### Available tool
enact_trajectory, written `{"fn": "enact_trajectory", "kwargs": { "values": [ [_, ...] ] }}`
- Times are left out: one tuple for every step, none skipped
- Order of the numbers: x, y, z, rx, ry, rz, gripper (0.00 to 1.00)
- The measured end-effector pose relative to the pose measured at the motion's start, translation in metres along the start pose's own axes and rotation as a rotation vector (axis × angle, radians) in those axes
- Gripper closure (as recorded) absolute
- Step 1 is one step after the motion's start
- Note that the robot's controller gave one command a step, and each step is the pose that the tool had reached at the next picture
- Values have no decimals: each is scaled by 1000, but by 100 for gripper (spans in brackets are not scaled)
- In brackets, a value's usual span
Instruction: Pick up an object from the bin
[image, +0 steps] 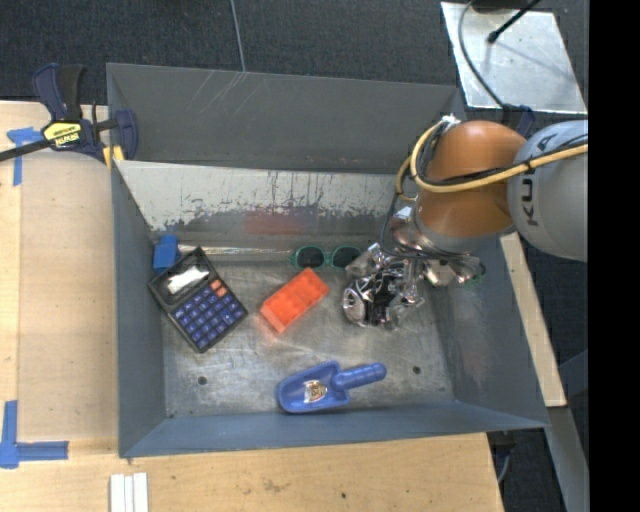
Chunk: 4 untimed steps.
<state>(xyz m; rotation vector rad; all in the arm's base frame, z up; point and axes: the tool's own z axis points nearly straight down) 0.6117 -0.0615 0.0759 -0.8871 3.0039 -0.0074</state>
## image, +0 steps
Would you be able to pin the crumpled silver foil packet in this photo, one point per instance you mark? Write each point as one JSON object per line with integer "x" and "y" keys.
{"x": 372, "y": 300}

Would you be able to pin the green sunglasses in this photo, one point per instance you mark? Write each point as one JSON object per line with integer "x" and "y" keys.
{"x": 312, "y": 257}

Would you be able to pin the orange toy brick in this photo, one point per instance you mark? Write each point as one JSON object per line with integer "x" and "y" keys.
{"x": 292, "y": 300}

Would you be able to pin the blue toy scoop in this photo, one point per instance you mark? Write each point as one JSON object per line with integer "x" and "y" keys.
{"x": 310, "y": 390}

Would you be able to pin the grey metal bin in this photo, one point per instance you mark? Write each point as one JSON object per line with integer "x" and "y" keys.
{"x": 280, "y": 125}

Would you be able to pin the black calculator with blue keys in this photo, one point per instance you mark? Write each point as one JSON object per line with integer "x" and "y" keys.
{"x": 205, "y": 310}

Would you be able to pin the small blue block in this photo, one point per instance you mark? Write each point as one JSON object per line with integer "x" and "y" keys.
{"x": 165, "y": 252}

